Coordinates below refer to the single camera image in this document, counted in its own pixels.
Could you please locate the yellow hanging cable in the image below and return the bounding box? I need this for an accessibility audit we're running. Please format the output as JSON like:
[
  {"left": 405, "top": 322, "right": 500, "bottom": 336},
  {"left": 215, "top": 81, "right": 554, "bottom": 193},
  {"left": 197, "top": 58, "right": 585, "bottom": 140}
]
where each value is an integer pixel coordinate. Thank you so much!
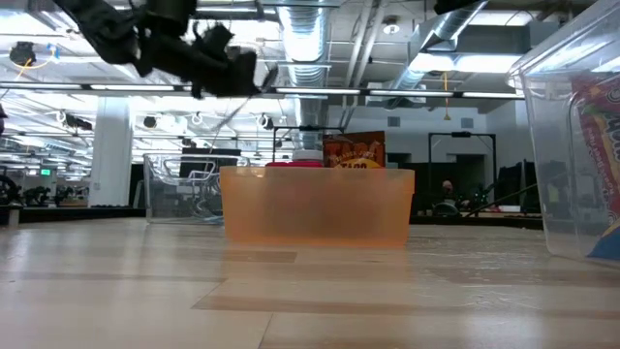
[{"left": 442, "top": 71, "right": 451, "bottom": 122}]

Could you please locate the black background machine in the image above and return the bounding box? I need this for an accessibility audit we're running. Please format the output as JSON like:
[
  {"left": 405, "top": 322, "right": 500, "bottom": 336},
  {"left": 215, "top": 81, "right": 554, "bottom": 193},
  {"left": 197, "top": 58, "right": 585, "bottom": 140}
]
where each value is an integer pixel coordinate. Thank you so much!
[{"left": 0, "top": 174, "right": 88, "bottom": 209}]

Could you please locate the person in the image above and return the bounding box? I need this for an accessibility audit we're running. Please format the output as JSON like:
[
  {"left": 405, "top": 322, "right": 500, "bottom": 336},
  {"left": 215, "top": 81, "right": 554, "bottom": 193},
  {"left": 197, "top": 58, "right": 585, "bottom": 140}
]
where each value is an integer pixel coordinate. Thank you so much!
[{"left": 438, "top": 179, "right": 466, "bottom": 209}]

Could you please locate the small clear plastic container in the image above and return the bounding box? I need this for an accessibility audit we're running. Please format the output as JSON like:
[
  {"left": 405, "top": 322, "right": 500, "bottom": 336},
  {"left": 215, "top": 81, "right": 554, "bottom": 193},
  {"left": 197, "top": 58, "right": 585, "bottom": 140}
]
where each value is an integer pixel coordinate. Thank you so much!
[{"left": 142, "top": 152, "right": 252, "bottom": 226}]

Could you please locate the black aluminium table frame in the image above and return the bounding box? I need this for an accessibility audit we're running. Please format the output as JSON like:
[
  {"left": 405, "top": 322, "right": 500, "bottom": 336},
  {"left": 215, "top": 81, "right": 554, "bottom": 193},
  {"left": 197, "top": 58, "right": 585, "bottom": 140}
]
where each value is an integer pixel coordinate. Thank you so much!
[{"left": 0, "top": 206, "right": 543, "bottom": 230}]

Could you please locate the orange translucent plastic bin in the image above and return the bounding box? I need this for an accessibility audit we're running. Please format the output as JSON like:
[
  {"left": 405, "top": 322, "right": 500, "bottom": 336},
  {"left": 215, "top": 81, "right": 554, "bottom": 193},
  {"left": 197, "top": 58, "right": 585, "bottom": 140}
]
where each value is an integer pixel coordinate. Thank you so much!
[{"left": 219, "top": 166, "right": 417, "bottom": 247}]

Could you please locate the red cardboard box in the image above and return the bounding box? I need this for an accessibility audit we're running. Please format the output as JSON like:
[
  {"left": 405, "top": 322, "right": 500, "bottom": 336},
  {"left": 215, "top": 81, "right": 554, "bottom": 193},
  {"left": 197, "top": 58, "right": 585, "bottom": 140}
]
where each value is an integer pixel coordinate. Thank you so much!
[{"left": 264, "top": 160, "right": 325, "bottom": 169}]

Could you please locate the long ceiling light bar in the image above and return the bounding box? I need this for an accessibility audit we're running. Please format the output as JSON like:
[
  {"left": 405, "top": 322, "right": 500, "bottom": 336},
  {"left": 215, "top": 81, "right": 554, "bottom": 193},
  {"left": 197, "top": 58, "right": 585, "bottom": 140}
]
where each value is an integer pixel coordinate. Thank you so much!
[{"left": 0, "top": 81, "right": 527, "bottom": 100}]

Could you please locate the silver ventilation duct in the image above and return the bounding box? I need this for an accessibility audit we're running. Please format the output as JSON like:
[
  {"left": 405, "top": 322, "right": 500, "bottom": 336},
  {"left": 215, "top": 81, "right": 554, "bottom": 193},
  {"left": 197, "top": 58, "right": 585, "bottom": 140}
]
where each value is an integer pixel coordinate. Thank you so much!
[
  {"left": 278, "top": 4, "right": 335, "bottom": 151},
  {"left": 387, "top": 0, "right": 490, "bottom": 93}
]

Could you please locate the large clear plastic bin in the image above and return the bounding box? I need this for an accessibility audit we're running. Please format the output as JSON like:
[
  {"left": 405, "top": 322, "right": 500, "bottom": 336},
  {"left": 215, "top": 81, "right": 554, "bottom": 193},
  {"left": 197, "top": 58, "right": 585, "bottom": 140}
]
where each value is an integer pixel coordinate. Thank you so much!
[{"left": 506, "top": 0, "right": 620, "bottom": 268}]

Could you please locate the black ceiling device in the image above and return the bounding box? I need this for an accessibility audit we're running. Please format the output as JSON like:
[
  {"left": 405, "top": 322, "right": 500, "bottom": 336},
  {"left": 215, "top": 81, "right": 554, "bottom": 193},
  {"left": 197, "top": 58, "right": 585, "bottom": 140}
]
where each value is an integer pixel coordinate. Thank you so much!
[{"left": 9, "top": 41, "right": 38, "bottom": 68}]

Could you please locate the brown orange snack packet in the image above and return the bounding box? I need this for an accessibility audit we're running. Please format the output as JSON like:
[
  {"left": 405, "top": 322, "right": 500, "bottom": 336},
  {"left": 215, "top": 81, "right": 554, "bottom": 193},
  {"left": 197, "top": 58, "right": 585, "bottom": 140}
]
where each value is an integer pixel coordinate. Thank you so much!
[{"left": 322, "top": 130, "right": 388, "bottom": 170}]

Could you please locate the black stand frame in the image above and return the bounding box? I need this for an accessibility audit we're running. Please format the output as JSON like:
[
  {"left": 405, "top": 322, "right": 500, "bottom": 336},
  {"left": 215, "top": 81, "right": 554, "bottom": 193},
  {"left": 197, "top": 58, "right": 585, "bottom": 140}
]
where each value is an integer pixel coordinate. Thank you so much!
[{"left": 427, "top": 130, "right": 499, "bottom": 195}]

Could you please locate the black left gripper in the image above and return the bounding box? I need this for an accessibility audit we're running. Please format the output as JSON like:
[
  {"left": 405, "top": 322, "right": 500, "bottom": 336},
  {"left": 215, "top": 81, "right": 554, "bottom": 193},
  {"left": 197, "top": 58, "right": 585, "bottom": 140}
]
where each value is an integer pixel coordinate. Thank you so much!
[{"left": 131, "top": 0, "right": 262, "bottom": 100}]

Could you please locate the white square pillar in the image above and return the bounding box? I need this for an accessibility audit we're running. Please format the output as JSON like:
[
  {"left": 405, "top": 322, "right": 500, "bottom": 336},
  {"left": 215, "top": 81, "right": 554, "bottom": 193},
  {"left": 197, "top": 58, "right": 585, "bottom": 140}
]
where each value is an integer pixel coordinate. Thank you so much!
[{"left": 88, "top": 95, "right": 136, "bottom": 208}]

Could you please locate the green pink ramen packet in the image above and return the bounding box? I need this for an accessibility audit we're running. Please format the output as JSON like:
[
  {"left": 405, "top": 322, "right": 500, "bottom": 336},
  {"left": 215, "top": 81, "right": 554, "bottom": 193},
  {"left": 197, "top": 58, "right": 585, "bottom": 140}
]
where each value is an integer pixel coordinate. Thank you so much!
[{"left": 570, "top": 72, "right": 620, "bottom": 229}]

